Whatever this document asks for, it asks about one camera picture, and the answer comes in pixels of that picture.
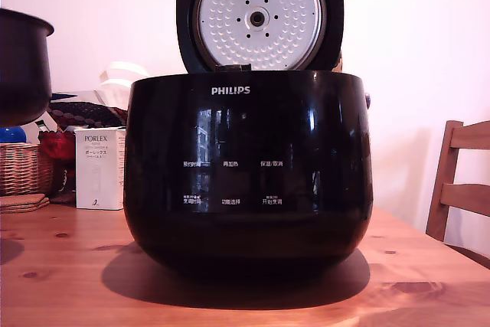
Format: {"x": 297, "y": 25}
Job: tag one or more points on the dark metallic pot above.
{"x": 23, "y": 70}

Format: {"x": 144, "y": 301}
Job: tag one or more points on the black Philips rice cooker body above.
{"x": 245, "y": 189}

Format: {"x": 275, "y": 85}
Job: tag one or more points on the black rice cooker lid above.
{"x": 260, "y": 17}

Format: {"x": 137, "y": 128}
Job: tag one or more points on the white Porlex box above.
{"x": 97, "y": 174}

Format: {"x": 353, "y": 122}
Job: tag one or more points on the red crinkled bag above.
{"x": 57, "y": 151}

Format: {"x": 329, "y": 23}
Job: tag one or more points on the brown wooden chair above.
{"x": 459, "y": 193}

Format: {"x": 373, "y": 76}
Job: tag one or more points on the woven wicker basket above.
{"x": 21, "y": 170}

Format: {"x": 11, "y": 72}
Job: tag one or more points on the stack of cork coasters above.
{"x": 23, "y": 203}

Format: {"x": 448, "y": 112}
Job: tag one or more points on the blue ball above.
{"x": 13, "y": 135}

